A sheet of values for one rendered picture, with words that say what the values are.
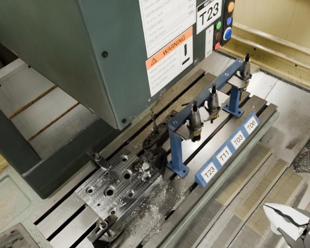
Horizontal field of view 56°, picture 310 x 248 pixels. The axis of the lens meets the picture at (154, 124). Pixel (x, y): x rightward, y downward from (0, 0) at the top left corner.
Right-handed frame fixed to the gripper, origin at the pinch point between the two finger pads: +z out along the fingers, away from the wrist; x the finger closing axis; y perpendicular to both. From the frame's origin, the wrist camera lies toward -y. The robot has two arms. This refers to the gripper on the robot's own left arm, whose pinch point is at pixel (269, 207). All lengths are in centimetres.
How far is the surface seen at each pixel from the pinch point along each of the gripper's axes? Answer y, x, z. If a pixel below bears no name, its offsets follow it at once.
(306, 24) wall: 21, 101, 33
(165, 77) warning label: -16.8, 4.0, 33.7
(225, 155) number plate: 49, 33, 28
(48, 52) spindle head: -25, -13, 54
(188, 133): 21.5, 16.6, 36.3
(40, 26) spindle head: -33, -13, 52
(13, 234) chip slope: 80, -56, 90
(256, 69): 21, 60, 35
